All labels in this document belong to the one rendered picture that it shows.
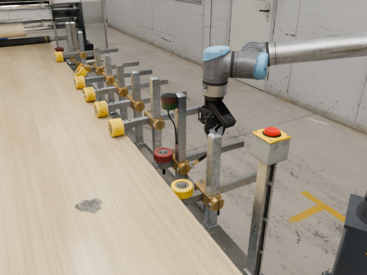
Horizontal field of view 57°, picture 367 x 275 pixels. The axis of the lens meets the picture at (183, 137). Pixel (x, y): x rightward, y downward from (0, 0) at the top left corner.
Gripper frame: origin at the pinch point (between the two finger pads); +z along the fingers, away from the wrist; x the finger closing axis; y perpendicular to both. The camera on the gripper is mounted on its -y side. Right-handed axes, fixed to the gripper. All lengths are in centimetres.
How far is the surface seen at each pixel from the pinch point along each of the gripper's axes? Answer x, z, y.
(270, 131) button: 9.1, -24.8, -38.0
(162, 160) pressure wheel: 16.0, 10.1, 14.0
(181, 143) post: 8.5, 2.7, 11.7
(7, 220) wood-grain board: 74, 9, 2
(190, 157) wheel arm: 1.5, 13.5, 15.9
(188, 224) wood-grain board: 25.6, 8.4, -25.9
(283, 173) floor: -126, 99, 80
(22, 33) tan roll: 46, -2, 268
